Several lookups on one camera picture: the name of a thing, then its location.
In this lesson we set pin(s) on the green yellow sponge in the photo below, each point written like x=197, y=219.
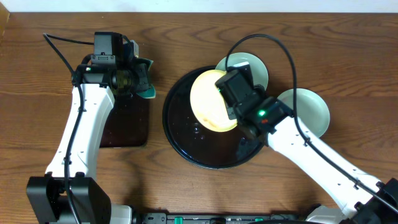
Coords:
x=145, y=88

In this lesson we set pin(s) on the pale green plate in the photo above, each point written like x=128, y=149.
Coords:
x=258, y=68

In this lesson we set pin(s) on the black rectangular tray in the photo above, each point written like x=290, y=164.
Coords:
x=128, y=123

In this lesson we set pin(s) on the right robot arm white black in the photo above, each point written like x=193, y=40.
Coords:
x=361, y=197

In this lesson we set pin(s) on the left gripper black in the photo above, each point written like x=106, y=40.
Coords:
x=145, y=78

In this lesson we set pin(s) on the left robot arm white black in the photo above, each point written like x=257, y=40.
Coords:
x=68, y=192

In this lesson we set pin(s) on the black round tray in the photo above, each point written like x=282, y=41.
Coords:
x=193, y=141

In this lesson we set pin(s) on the light blue plate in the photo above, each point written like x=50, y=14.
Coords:
x=312, y=111

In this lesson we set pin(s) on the yellow plate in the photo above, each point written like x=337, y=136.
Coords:
x=207, y=103

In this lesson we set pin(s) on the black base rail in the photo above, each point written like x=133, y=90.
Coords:
x=217, y=218

